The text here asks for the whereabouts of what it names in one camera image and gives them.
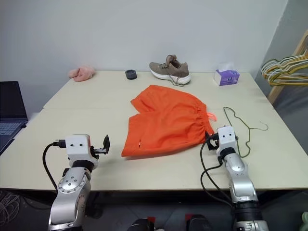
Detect orange shirt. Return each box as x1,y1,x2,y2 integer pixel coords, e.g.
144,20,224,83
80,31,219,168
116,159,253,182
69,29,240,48
121,84,218,158

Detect dark rounded shape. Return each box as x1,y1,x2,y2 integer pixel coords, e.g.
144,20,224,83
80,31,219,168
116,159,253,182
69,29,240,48
129,217,157,231
184,213,218,231

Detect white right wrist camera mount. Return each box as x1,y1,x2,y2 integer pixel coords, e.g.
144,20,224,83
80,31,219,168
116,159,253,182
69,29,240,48
216,126,239,157

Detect bunch of coloured hangers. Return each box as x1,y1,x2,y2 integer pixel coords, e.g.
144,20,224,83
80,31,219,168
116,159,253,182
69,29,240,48
263,54,308,87

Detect olive wire hanger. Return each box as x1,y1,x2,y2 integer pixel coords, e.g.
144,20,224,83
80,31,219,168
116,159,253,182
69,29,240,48
223,106,269,158

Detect white tangled cable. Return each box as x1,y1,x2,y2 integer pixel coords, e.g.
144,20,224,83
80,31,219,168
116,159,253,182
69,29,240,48
0,192,22,223

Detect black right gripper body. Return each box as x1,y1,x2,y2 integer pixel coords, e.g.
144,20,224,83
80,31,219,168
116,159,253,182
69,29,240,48
208,133,219,150

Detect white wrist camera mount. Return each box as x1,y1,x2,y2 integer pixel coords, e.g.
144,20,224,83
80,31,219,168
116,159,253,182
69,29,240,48
216,126,239,157
64,134,100,168

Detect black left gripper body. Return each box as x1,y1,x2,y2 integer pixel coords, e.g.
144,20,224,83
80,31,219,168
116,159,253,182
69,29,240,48
90,145,108,160

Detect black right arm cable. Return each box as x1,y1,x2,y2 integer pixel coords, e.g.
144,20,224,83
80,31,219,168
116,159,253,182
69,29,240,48
200,141,235,212

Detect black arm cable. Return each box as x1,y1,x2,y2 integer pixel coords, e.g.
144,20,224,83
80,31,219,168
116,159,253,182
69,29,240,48
200,141,235,212
42,139,67,192

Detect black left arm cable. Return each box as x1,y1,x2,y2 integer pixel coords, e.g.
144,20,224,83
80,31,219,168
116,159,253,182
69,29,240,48
42,139,67,192

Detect brown sneaker with white sole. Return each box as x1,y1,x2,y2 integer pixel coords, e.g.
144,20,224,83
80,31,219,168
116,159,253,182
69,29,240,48
149,54,192,87

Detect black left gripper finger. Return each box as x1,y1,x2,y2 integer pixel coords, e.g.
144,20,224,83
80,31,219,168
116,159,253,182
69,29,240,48
103,135,111,154

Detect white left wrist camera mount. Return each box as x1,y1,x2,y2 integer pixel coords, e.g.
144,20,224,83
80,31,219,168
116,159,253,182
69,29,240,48
64,134,100,168

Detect black round tape roll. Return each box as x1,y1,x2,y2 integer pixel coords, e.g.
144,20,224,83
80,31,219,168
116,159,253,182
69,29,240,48
125,69,138,80

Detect wooden clothes rack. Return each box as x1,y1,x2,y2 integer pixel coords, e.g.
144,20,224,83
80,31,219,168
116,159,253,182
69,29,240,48
267,35,308,104

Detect purple tissue box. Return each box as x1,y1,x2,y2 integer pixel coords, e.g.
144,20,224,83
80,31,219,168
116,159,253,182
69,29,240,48
213,62,241,87

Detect dark blue laptop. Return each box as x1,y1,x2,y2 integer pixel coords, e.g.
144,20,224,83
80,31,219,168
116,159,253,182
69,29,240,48
0,81,29,154

